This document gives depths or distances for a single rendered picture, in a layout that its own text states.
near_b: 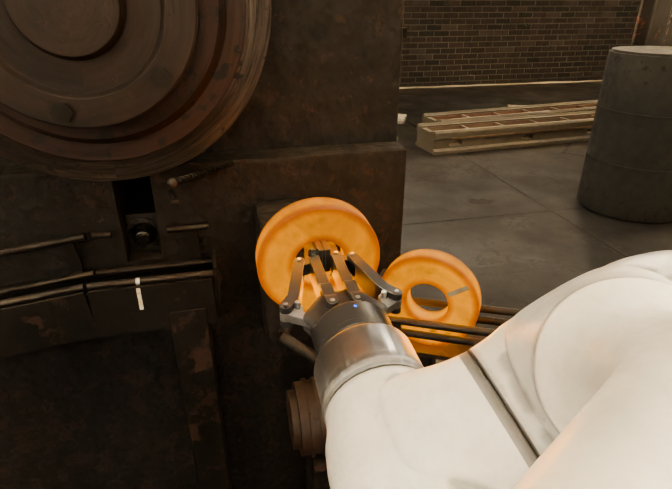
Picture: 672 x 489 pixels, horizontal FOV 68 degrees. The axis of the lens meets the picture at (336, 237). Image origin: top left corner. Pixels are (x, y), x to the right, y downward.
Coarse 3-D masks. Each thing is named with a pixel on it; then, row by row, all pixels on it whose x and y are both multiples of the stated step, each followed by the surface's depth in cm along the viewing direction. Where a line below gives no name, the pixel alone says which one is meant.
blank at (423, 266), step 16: (400, 256) 76; (416, 256) 73; (432, 256) 72; (448, 256) 73; (400, 272) 74; (416, 272) 73; (432, 272) 72; (448, 272) 71; (464, 272) 71; (400, 288) 75; (448, 288) 72; (464, 288) 71; (416, 304) 79; (448, 304) 73; (464, 304) 72; (480, 304) 73; (432, 320) 76; (448, 320) 74; (464, 320) 73; (464, 336) 75
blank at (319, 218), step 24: (288, 216) 57; (312, 216) 57; (336, 216) 58; (360, 216) 59; (264, 240) 58; (288, 240) 58; (312, 240) 59; (336, 240) 60; (360, 240) 60; (264, 264) 59; (288, 264) 60; (264, 288) 61; (288, 288) 61; (312, 288) 62; (336, 288) 63; (360, 288) 64
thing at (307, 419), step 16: (304, 384) 83; (288, 400) 84; (304, 400) 81; (288, 416) 88; (304, 416) 80; (320, 416) 80; (304, 432) 79; (320, 432) 80; (304, 448) 80; (320, 448) 81; (320, 464) 84; (320, 480) 85
